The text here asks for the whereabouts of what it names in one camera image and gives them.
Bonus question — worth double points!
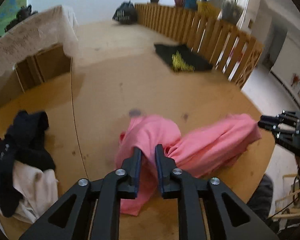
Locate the blue bag on fence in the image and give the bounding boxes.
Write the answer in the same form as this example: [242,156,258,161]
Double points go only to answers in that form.
[184,0,198,10]

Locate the dark navy garment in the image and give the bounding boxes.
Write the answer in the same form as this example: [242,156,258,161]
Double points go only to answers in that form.
[0,109,56,218]

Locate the dark teapot set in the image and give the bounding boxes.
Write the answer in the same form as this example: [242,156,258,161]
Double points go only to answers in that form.
[5,5,38,32]

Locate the black sports drawstring bag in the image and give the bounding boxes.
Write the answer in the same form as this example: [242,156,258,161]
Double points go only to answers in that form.
[112,1,138,24]

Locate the yellow plastic basket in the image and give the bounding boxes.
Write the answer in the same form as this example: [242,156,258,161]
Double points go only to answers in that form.
[197,1,221,18]

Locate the wooden low table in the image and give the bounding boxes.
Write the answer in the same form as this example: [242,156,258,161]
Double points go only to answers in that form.
[15,44,72,92]

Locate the potted spider plant grey pot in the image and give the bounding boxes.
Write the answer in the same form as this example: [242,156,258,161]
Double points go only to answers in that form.
[222,0,243,25]

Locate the folded black sport shirt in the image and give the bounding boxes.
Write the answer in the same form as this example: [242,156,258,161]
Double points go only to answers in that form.
[154,43,212,73]

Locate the cream knit sweater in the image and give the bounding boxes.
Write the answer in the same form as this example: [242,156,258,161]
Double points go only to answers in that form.
[0,160,58,228]

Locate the pink t-shirt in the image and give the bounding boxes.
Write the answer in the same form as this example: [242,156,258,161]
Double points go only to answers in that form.
[115,114,262,216]

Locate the wooden slat fence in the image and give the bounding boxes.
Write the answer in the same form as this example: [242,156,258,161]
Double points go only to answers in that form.
[135,3,263,88]

